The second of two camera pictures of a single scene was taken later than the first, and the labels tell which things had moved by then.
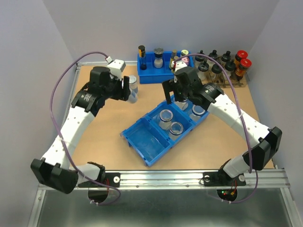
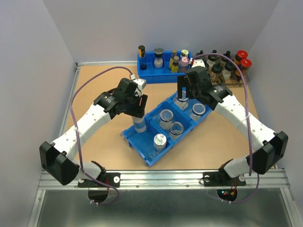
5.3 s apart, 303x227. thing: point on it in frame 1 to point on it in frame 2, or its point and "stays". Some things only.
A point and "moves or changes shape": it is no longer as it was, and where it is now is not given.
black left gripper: x=123 y=93 to x=139 y=110
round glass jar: x=166 y=117 stays
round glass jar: x=197 y=110 stays
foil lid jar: x=133 y=89 moves or changes shape
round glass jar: x=183 y=105 stays
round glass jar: x=176 y=129 stays
